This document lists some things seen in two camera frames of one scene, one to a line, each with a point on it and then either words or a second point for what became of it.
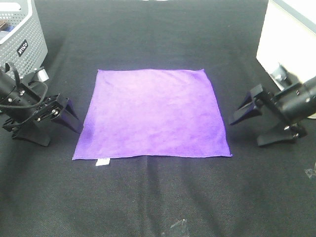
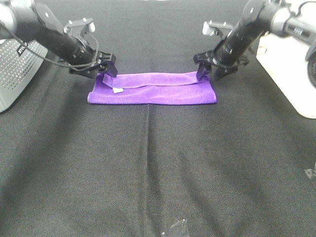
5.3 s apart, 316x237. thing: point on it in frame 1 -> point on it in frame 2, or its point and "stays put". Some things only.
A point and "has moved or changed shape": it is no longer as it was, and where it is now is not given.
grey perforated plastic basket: (25, 46) stays put
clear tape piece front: (180, 228) stays put
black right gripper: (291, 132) -> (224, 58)
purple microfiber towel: (151, 112) has moved or changed shape
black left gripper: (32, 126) -> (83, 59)
